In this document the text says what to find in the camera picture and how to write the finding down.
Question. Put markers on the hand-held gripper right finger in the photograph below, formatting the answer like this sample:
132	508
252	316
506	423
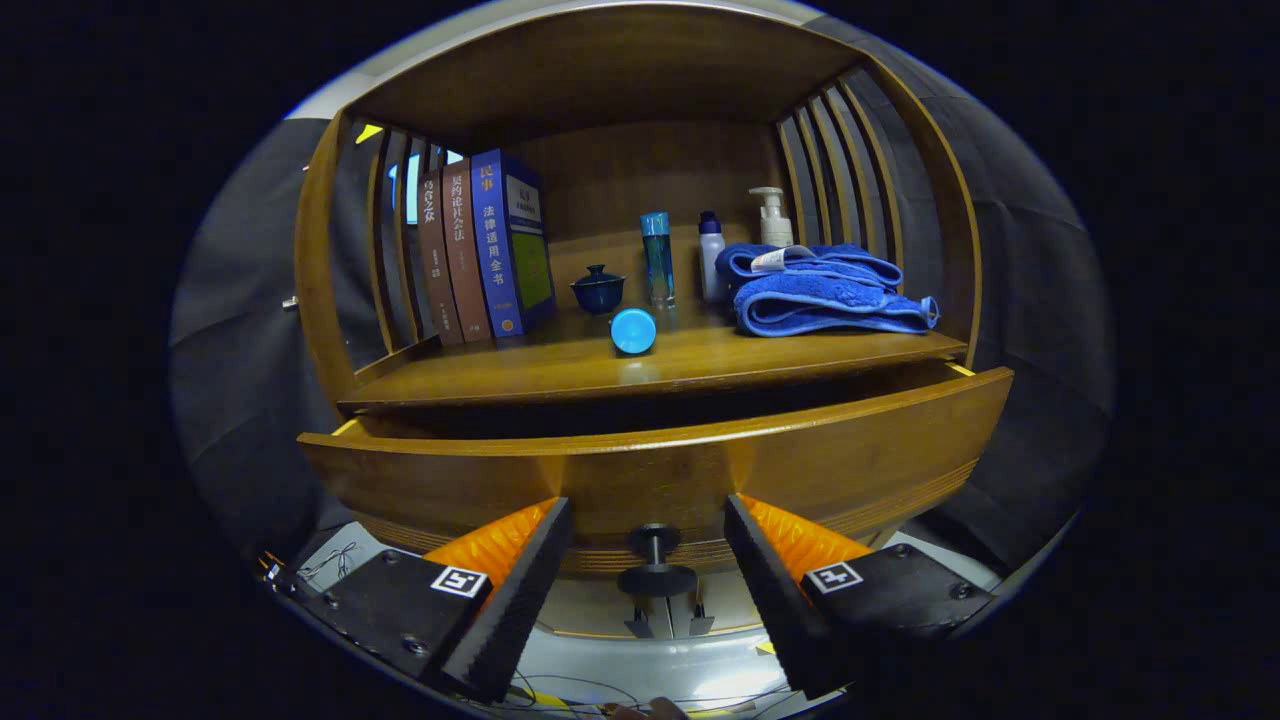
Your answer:
775	600

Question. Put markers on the blue book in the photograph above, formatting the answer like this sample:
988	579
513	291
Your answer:
492	245

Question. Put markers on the reddish brown book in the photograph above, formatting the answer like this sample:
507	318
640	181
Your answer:
465	250

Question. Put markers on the dark brown book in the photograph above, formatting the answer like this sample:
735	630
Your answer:
438	260

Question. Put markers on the blue lidded teacup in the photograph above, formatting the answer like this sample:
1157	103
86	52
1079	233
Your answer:
598	292

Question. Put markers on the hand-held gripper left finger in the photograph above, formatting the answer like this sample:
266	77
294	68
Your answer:
515	605

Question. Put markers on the wooden drawer with black knob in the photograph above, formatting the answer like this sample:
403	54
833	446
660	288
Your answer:
650	470

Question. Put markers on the wooden cabinet with slatted sides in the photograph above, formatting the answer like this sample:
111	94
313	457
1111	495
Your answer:
640	70

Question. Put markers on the blue and white cosmetic tube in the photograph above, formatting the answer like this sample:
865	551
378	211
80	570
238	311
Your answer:
633	331

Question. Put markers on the white pump bottle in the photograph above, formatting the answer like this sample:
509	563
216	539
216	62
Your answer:
775	225

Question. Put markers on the teal glass bottle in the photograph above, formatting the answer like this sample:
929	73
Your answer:
657	260

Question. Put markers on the small white bottle blue cap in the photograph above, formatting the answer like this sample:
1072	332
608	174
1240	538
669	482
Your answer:
711	260

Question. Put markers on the wooden countertop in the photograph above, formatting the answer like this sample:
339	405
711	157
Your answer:
540	365

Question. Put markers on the blue folded towel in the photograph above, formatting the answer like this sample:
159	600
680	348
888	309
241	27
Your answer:
830	300

